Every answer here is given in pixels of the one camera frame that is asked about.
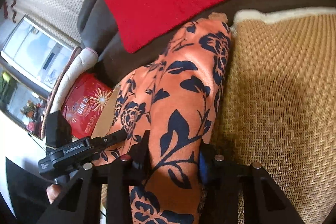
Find orange black floral garment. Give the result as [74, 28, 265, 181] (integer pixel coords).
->
[95, 13, 231, 223]

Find person's left hand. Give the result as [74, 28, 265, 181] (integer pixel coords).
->
[46, 184, 63, 204]

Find orange artificial flower bouquet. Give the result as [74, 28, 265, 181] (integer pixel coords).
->
[21, 100, 46, 139]

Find red gift box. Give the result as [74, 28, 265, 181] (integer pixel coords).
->
[61, 73, 113, 139]

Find woven bamboo seat mat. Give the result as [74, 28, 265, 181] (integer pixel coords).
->
[197, 8, 335, 223]

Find folded maroon white quilt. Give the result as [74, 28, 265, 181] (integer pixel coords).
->
[41, 47, 98, 139]

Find dark brown leather sofa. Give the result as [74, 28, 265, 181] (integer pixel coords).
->
[77, 0, 335, 86]

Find white floral air conditioner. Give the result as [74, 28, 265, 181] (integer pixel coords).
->
[1, 16, 73, 93]

